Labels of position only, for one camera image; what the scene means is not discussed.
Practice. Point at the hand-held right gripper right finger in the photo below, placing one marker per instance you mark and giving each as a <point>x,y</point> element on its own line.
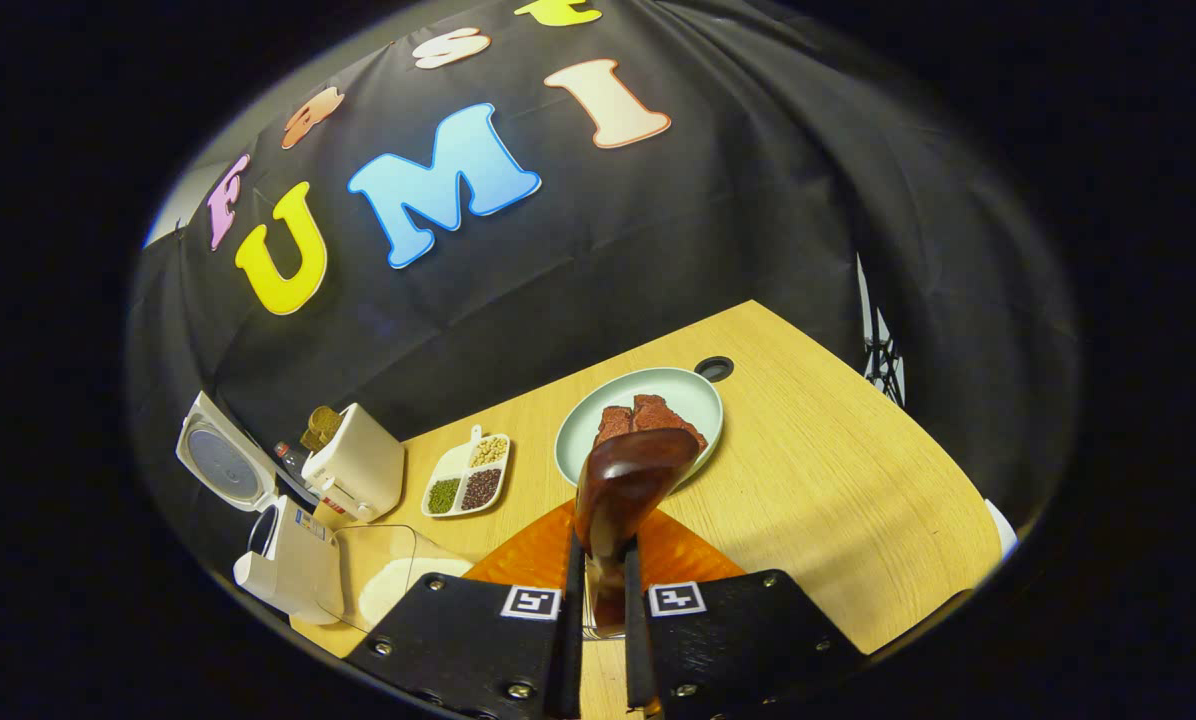
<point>638,640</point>

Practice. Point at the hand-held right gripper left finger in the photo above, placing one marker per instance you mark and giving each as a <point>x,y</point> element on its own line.
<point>568,640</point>

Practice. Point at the brown wooden spoon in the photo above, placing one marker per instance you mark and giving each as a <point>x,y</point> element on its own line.
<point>623,480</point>

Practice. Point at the clear box of rice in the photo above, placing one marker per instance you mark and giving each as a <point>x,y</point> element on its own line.
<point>398,585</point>

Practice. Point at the white rice cooker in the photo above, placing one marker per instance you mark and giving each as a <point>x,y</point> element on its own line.
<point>293,570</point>

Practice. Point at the white divided grain dish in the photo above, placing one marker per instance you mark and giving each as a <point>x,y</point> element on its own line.
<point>463,480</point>

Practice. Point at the pale green plate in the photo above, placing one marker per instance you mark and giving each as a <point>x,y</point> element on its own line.
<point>693,400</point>

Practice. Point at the white toaster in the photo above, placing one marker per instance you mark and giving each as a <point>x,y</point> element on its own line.
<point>358,465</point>

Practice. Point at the brown toast slice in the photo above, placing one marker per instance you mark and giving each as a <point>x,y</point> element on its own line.
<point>320,425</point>

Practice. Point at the small red label jar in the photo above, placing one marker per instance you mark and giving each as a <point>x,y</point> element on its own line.
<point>288,458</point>

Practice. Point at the white object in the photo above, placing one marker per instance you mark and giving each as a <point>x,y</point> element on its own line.
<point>1001,528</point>

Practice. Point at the white metal stand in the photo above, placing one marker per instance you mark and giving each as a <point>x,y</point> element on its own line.
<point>880,345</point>

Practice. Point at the black backdrop cloth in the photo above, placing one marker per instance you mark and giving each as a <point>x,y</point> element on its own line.
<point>708,200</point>

